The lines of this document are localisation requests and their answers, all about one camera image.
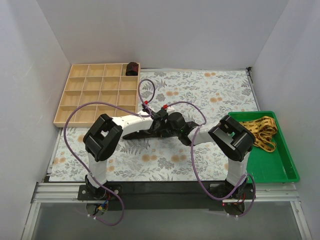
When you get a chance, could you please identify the dark brown patterned tie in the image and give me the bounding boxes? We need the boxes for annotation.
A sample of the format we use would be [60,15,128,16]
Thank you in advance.
[122,121,201,141]

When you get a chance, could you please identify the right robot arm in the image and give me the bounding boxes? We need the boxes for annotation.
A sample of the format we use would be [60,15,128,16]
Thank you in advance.
[165,112,255,201]

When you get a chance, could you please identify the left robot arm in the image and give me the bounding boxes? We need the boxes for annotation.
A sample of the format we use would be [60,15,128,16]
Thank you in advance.
[83,108,170,200]

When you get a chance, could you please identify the rolled dark red tie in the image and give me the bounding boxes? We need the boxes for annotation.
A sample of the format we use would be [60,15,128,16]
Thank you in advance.
[125,62,139,76]

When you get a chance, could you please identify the wooden compartment tray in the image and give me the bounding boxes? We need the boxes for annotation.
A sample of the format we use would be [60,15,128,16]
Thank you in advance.
[53,63,141,128]

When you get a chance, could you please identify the yellow patterned tie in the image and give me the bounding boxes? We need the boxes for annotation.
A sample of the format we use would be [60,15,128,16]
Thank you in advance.
[240,116,278,153]

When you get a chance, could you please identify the green plastic bin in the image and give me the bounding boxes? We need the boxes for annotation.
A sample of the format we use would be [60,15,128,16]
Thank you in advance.
[229,111,300,184]

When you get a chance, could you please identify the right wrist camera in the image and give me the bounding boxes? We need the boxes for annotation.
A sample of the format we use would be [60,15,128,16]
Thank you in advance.
[161,104,175,115]

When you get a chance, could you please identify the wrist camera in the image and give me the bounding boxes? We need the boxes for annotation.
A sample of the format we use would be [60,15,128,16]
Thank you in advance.
[142,100,152,114]
[161,104,175,115]

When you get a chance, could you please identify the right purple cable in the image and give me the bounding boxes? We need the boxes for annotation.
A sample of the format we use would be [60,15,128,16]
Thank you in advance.
[162,101,257,221]

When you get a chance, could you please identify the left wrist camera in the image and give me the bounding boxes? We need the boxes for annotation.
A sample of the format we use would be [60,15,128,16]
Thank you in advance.
[142,100,152,114]

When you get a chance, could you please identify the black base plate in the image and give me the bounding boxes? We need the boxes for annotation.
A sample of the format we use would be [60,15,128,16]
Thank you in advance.
[77,180,253,211]

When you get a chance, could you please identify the aluminium frame rail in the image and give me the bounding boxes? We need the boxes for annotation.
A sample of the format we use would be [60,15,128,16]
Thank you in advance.
[22,182,312,240]

